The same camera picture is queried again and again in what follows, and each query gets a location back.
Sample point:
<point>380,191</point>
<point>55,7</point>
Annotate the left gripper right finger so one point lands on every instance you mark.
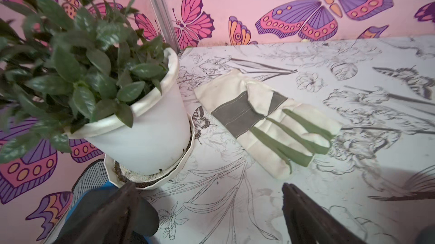
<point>308,223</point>

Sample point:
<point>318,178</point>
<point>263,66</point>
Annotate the green potted plant white pot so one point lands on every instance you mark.
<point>81,75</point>

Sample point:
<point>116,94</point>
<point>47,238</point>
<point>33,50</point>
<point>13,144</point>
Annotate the aluminium frame corner post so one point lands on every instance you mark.
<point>163,19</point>

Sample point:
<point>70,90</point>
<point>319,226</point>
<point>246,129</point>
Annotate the beige grey work glove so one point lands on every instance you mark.
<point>276,131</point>

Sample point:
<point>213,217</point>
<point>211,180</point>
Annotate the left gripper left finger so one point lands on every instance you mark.
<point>111,223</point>

